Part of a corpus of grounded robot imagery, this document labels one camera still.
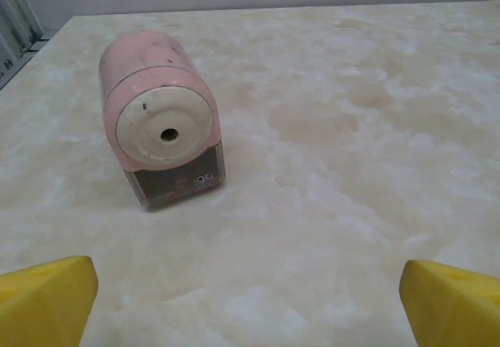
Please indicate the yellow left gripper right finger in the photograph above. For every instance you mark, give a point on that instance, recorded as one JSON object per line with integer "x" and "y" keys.
{"x": 457, "y": 312}

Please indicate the aluminium enclosure frame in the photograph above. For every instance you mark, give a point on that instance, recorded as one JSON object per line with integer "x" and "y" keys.
{"x": 15, "y": 30}

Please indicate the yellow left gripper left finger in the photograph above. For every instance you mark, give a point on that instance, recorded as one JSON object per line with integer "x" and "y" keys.
{"x": 43, "y": 308}

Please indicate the pink pencil sharpener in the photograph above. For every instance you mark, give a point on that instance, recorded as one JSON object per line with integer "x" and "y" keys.
{"x": 156, "y": 89}

